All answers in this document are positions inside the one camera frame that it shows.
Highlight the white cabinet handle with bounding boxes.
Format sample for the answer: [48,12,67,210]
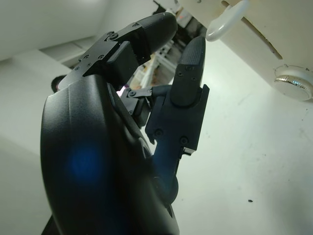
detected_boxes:
[205,0,250,42]

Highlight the cream white two-slot toaster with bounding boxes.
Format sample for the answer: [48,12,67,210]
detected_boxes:
[177,0,313,102]

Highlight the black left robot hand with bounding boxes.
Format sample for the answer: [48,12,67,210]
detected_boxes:
[40,12,210,235]

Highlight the silver toaster dial knob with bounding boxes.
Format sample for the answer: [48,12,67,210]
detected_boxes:
[273,64,313,101]

